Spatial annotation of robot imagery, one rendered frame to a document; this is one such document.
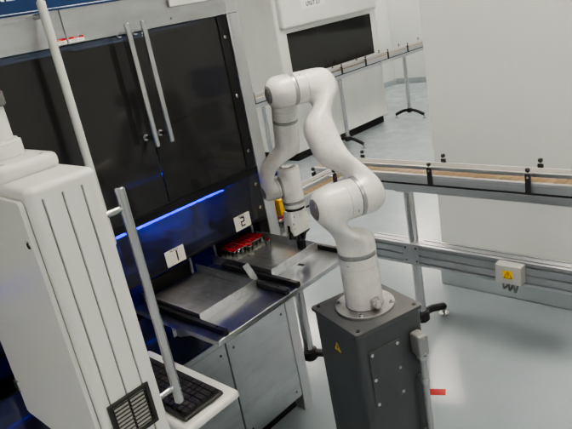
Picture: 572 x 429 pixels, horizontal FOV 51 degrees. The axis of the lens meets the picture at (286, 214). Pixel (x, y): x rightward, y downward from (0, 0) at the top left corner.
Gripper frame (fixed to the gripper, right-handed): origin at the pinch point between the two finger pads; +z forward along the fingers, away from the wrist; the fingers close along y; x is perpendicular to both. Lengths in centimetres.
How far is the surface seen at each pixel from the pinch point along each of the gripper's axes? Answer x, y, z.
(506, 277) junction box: 44, -79, 44
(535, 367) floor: 53, -86, 93
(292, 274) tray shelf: 7.3, 14.6, 4.6
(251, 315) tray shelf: 14.5, 42.7, 4.6
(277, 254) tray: -10.3, 4.2, 4.4
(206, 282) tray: -20.0, 33.1, 4.4
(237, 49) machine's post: -24, -8, -74
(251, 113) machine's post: -24, -9, -49
